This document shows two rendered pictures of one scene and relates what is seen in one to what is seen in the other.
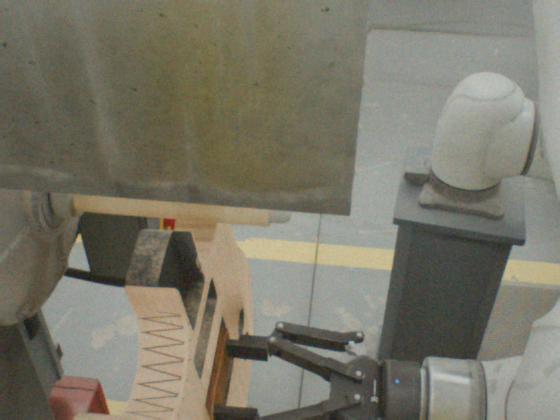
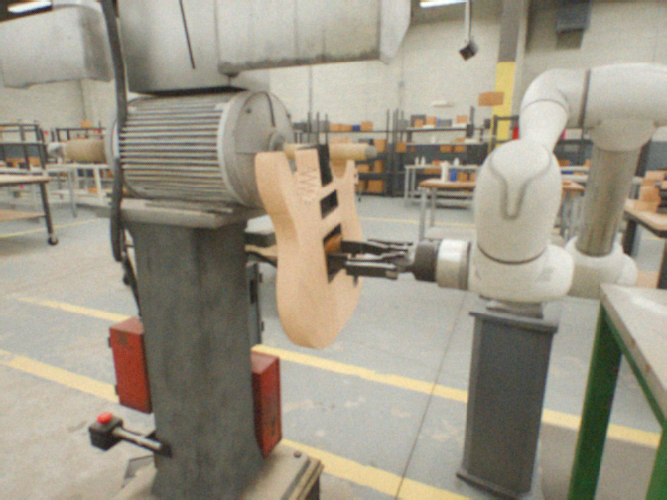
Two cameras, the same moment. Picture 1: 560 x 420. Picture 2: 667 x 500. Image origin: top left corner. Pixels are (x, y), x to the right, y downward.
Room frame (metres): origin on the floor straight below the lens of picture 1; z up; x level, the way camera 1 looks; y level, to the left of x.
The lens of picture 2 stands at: (-0.36, -0.16, 1.26)
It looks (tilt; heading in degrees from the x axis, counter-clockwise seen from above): 14 degrees down; 17
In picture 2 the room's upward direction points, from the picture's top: straight up
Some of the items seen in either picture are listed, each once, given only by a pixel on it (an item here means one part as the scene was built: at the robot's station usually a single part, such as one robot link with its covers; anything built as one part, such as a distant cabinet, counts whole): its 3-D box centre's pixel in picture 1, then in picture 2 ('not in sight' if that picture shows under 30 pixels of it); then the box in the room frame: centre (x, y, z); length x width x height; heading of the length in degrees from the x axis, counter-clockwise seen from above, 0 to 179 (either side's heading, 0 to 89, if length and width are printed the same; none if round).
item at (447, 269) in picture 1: (437, 292); (507, 391); (1.16, -0.41, 0.35); 0.28 x 0.28 x 0.70; 75
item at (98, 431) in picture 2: not in sight; (130, 441); (0.42, 0.66, 0.46); 0.25 x 0.07 x 0.08; 83
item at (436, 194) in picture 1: (455, 177); (511, 298); (1.17, -0.39, 0.73); 0.22 x 0.18 x 0.06; 75
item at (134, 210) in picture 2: not in sight; (189, 208); (0.52, 0.48, 1.11); 0.36 x 0.24 x 0.04; 83
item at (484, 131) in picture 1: (481, 127); not in sight; (1.16, -0.42, 0.87); 0.18 x 0.16 x 0.22; 77
